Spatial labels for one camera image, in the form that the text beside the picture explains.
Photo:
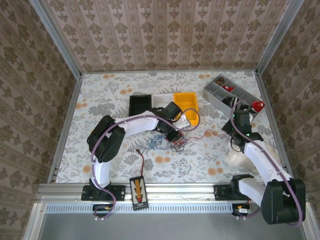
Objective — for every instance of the red plastic part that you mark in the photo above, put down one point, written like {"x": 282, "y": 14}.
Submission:
{"x": 257, "y": 105}

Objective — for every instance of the grey compartment organizer box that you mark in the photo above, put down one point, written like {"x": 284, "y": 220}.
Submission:
{"x": 220, "y": 93}

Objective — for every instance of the aluminium extrusion mounting beam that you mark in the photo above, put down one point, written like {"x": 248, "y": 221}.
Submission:
{"x": 175, "y": 191}

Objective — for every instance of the yellow plastic bin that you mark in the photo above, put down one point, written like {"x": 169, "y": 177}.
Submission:
{"x": 186, "y": 100}

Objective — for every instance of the small red item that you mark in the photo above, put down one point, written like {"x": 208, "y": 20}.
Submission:
{"x": 228, "y": 88}

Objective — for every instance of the brown small item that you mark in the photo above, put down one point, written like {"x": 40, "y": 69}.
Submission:
{"x": 220, "y": 80}

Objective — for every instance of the aluminium frame post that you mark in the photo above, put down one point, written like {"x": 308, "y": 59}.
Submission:
{"x": 280, "y": 37}
{"x": 57, "y": 37}

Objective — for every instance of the white plastic bin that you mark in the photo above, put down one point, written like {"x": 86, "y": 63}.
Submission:
{"x": 162, "y": 99}

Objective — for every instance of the red and black lead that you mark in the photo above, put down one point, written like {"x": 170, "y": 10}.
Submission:
{"x": 143, "y": 165}

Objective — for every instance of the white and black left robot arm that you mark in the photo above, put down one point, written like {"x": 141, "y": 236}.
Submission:
{"x": 140, "y": 125}

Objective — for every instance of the grey metal panel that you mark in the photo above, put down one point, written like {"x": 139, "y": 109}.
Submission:
{"x": 162, "y": 227}

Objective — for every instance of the black plastic bin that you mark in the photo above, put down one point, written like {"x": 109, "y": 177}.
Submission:
{"x": 140, "y": 103}

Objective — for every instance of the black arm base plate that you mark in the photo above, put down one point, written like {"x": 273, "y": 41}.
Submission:
{"x": 221, "y": 192}
{"x": 120, "y": 192}

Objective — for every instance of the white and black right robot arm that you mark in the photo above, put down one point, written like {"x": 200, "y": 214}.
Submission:
{"x": 260, "y": 160}

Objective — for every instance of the black power connector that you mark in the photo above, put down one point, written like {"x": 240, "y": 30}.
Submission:
{"x": 102, "y": 209}
{"x": 241, "y": 210}

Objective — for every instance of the black and yellow connector board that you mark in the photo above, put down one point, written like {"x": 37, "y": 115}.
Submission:
{"x": 138, "y": 192}

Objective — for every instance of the aluminium table edge rail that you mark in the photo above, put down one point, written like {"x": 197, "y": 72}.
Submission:
{"x": 170, "y": 71}
{"x": 65, "y": 130}
{"x": 272, "y": 120}

